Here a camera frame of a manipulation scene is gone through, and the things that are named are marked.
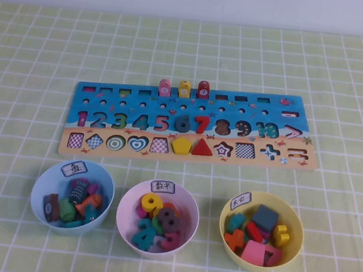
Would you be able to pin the pink fish block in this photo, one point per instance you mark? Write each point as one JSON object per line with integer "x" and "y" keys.
{"x": 164, "y": 87}

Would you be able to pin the wooden number puzzle board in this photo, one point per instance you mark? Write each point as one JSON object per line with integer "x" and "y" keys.
{"x": 184, "y": 110}

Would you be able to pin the paper label on pink bowl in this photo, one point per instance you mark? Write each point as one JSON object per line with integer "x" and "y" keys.
{"x": 163, "y": 187}

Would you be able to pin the orange number piece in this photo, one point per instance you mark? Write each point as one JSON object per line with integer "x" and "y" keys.
{"x": 170, "y": 207}

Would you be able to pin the pink bowl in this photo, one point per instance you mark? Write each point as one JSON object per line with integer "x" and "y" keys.
{"x": 189, "y": 209}

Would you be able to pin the paper label on yellow bowl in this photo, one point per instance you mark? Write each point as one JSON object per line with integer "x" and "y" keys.
{"x": 241, "y": 201}

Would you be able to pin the light blue bowl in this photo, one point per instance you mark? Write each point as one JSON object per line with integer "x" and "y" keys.
{"x": 104, "y": 179}

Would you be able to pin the green number piece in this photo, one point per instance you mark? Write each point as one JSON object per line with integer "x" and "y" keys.
{"x": 157, "y": 226}

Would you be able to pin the paper label on blue bowl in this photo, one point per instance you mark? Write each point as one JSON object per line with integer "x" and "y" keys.
{"x": 75, "y": 170}

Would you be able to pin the yellow bowl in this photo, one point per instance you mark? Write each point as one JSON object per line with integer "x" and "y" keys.
{"x": 293, "y": 217}

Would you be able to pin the yellow pentagon block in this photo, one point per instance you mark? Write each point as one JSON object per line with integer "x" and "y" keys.
{"x": 181, "y": 146}

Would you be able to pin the grey-blue number six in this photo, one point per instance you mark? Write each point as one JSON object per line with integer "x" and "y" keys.
{"x": 182, "y": 124}

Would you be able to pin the red triangle block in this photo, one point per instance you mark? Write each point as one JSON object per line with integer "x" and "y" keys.
{"x": 201, "y": 148}

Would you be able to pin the red number seven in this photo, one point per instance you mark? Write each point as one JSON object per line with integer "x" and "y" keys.
{"x": 203, "y": 124}

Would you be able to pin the yellow fish block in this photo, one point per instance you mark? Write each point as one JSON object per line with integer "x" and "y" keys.
{"x": 184, "y": 89}

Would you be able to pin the red fish block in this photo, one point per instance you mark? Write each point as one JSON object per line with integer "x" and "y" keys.
{"x": 203, "y": 90}

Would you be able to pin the yellow number nine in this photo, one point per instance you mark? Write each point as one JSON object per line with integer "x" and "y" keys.
{"x": 151, "y": 204}

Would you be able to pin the grey-brown number eight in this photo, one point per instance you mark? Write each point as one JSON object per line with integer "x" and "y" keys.
{"x": 169, "y": 220}

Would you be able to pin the teal plus sign block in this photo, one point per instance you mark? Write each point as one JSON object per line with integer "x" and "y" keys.
{"x": 235, "y": 222}

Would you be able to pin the magenta fish block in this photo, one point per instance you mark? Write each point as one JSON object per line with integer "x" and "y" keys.
{"x": 93, "y": 189}

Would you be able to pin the teal number four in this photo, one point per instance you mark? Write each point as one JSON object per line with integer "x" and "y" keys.
{"x": 145, "y": 235}

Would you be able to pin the magenta number three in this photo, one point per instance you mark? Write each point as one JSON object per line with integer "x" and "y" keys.
{"x": 171, "y": 241}

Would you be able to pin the orange fish block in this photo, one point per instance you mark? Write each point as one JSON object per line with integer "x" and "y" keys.
{"x": 90, "y": 203}

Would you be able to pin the orange cross sign block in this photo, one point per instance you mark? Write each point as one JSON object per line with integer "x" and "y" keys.
{"x": 234, "y": 240}

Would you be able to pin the dark grey square block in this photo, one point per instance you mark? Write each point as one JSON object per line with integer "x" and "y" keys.
{"x": 265, "y": 218}

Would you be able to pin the dark striped fish block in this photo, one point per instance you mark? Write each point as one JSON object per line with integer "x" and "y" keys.
{"x": 78, "y": 191}

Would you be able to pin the red rectangular block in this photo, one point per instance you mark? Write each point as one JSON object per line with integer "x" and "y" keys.
{"x": 254, "y": 232}

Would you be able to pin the pink trapezoid block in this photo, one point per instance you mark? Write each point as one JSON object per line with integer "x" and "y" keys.
{"x": 253, "y": 252}

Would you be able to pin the green fish block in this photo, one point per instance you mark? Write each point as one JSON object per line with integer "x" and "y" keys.
{"x": 67, "y": 211}

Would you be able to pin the teal fish block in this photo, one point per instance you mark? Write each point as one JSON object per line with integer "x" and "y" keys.
{"x": 74, "y": 224}

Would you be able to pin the yellow equals sign block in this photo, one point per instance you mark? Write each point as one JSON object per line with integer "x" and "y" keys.
{"x": 281, "y": 236}

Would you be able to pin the brown fish block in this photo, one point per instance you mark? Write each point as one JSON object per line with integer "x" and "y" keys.
{"x": 50, "y": 208}

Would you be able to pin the pink greater-than sign block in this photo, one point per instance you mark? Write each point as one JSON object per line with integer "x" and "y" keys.
{"x": 273, "y": 255}

